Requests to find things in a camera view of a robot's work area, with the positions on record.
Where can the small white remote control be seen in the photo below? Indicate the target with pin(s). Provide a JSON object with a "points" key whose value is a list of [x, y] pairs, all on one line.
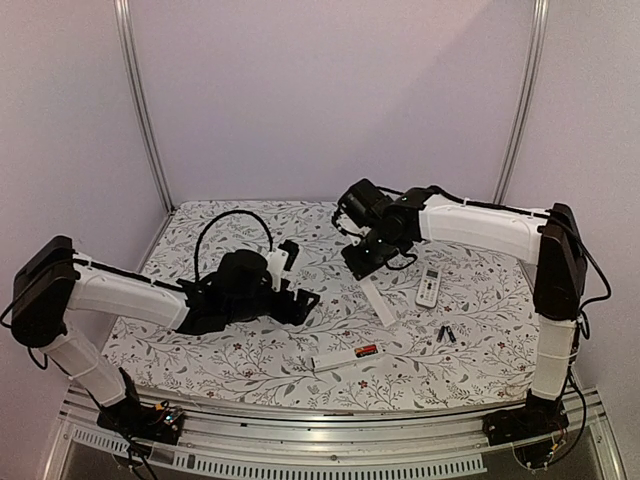
{"points": [[428, 288]]}

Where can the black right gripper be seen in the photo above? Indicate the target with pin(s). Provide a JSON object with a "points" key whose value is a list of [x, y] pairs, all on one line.
{"points": [[358, 268]]}

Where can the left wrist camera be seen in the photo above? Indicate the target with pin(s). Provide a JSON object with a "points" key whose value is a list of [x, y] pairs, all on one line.
{"points": [[280, 262]]}

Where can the white battery cover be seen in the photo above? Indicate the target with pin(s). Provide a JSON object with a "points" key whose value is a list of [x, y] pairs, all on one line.
{"points": [[377, 302]]}

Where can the red green battery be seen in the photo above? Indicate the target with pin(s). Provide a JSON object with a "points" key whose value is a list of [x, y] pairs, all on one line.
{"points": [[365, 351]]}

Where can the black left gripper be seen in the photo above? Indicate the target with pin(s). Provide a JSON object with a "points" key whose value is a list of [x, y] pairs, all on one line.
{"points": [[299, 311]]}

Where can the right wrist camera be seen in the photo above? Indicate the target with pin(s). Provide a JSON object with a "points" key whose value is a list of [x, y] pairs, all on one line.
{"points": [[359, 209]]}

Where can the right aluminium corner post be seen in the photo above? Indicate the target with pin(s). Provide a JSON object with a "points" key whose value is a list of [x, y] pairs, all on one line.
{"points": [[525, 98]]}

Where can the left aluminium corner post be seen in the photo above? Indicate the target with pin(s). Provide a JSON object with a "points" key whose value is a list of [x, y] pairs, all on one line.
{"points": [[126, 35]]}

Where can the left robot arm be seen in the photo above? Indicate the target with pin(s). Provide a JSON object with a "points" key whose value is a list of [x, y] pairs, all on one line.
{"points": [[58, 279]]}

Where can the floral patterned table mat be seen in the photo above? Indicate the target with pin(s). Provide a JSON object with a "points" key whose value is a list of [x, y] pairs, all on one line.
{"points": [[484, 298]]}

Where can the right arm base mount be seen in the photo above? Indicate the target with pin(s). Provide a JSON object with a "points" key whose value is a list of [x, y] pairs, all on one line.
{"points": [[536, 431]]}

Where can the aluminium front frame rail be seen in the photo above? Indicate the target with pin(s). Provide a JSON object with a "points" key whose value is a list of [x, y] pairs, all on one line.
{"points": [[227, 440]]}

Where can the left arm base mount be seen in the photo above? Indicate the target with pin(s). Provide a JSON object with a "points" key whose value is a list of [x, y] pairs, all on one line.
{"points": [[162, 423]]}

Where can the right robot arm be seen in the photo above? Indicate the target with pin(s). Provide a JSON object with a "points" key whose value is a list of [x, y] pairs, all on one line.
{"points": [[382, 228]]}

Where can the aluminium corner post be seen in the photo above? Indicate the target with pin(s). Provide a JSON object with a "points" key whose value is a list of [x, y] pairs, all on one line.
{"points": [[525, 98], [126, 35]]}

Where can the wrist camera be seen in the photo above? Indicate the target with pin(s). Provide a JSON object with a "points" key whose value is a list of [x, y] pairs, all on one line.
{"points": [[359, 209], [280, 262]]}

